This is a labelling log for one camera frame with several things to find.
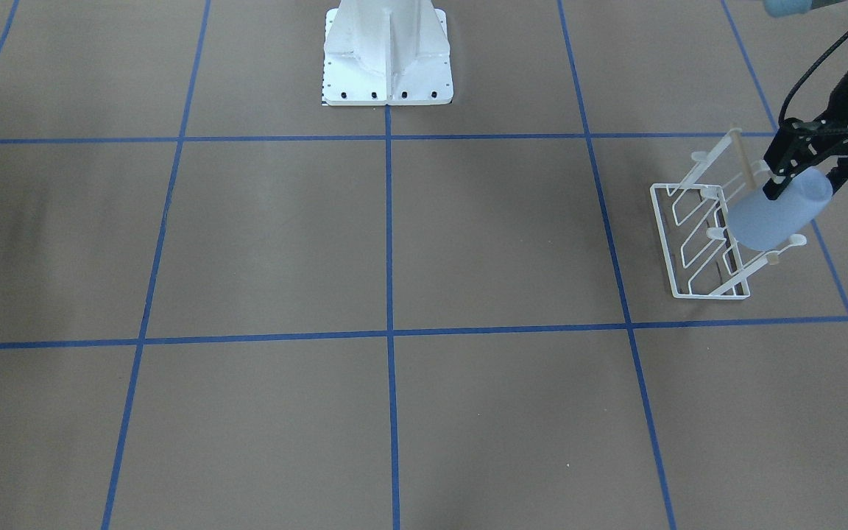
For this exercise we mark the white wire cup rack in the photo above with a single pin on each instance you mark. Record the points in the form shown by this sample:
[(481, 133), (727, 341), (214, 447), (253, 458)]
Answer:
[(703, 260)]

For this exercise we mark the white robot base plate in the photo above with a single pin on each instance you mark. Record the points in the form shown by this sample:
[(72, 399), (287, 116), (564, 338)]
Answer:
[(386, 53)]

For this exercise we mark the light blue plastic cup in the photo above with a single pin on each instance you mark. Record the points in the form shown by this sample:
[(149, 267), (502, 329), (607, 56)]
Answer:
[(762, 224)]

